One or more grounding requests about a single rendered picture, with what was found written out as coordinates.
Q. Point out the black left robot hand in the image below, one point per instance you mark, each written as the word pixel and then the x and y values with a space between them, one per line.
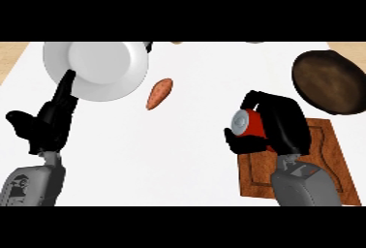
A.
pixel 50 122

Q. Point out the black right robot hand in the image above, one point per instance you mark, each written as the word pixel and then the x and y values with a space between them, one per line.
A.
pixel 285 126

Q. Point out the red can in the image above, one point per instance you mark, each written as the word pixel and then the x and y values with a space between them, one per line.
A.
pixel 248 122

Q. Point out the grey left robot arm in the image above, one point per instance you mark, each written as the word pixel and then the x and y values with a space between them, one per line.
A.
pixel 31 187

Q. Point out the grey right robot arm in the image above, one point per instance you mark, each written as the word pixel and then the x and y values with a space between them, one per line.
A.
pixel 304 185

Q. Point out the brown wooden cutting board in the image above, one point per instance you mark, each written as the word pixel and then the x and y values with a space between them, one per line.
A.
pixel 329 155

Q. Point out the dark brown pan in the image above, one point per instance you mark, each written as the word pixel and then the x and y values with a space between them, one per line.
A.
pixel 329 82

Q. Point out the white plate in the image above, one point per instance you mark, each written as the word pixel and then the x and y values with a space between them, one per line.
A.
pixel 95 69

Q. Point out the orange sweet potato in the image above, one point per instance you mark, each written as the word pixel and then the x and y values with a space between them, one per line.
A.
pixel 160 93

